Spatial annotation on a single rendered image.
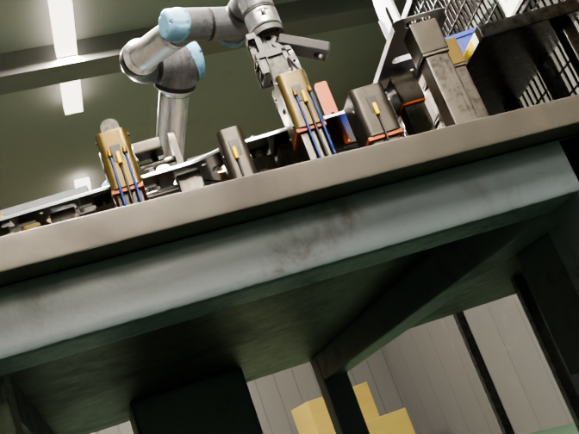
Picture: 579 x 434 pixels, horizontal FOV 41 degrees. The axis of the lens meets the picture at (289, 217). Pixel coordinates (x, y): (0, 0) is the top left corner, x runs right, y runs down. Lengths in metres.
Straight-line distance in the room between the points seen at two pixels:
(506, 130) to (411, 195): 0.15
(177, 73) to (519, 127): 1.30
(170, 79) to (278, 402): 6.13
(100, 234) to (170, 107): 1.40
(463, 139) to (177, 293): 0.40
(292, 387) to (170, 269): 7.22
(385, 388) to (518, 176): 7.34
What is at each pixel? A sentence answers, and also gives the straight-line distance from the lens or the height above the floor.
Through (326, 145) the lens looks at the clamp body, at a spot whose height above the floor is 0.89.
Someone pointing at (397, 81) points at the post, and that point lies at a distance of 1.53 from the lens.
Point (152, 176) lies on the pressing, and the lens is 1.60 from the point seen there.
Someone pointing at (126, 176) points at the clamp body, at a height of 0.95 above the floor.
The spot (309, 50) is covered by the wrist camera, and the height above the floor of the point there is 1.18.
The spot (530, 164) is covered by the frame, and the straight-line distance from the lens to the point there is 1.08.
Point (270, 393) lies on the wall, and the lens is 8.04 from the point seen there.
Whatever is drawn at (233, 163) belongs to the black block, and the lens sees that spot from 1.44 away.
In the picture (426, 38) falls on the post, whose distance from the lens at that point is 1.37.
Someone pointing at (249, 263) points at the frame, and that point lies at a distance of 0.90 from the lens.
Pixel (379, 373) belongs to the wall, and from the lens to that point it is 8.35.
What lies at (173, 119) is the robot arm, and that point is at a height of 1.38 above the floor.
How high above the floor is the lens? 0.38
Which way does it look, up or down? 17 degrees up
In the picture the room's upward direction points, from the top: 20 degrees counter-clockwise
